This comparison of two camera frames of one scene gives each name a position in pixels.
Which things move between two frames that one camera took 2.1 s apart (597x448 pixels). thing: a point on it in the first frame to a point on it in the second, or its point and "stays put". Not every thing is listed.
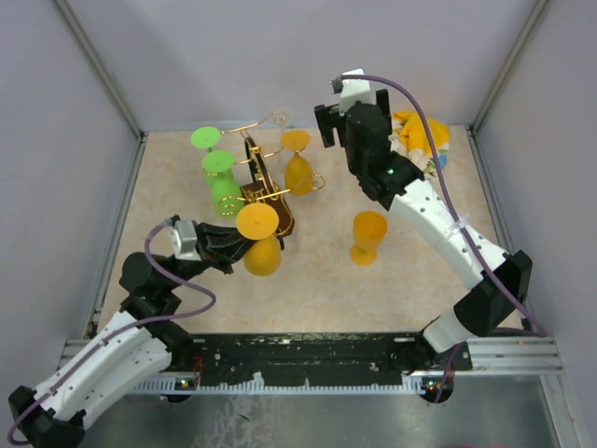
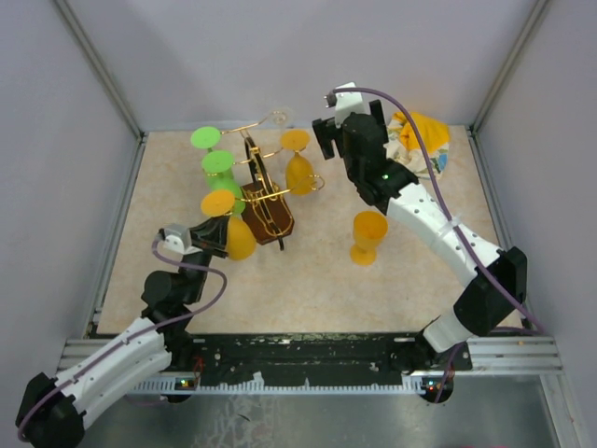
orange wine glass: [368, 229] stays put
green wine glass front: [206, 137] stays put
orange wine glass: [298, 173] stays put
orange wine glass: [259, 222] to [242, 242]
